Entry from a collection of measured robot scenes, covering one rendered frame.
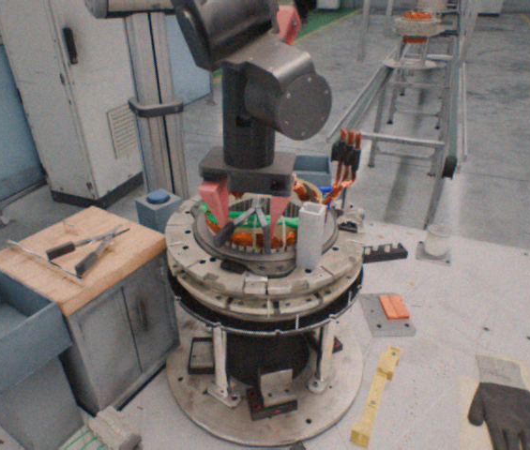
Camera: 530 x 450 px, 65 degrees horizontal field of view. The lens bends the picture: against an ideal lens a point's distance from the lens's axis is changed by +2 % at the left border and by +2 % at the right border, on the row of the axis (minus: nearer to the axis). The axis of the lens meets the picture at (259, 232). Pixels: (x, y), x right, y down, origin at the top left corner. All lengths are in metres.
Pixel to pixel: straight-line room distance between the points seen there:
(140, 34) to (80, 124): 1.89
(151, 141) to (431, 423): 0.82
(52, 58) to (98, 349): 2.25
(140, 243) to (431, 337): 0.63
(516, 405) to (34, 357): 0.78
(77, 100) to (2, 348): 2.29
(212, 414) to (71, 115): 2.32
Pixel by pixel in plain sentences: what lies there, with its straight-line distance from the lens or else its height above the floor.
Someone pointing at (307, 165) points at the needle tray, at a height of 1.04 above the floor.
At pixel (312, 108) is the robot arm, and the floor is 1.34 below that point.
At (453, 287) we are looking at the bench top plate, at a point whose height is 0.78.
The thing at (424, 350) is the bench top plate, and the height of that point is 0.78.
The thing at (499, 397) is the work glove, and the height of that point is 0.80.
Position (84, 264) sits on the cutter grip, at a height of 1.09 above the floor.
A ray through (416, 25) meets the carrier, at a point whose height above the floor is 1.07.
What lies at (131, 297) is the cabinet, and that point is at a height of 0.99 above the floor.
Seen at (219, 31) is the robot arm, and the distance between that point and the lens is 0.40.
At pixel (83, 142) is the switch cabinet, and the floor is 0.51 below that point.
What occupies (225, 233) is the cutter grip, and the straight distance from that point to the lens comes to 0.50.
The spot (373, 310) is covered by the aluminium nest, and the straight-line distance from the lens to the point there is 0.98.
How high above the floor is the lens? 1.45
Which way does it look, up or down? 33 degrees down
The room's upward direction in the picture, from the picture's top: straight up
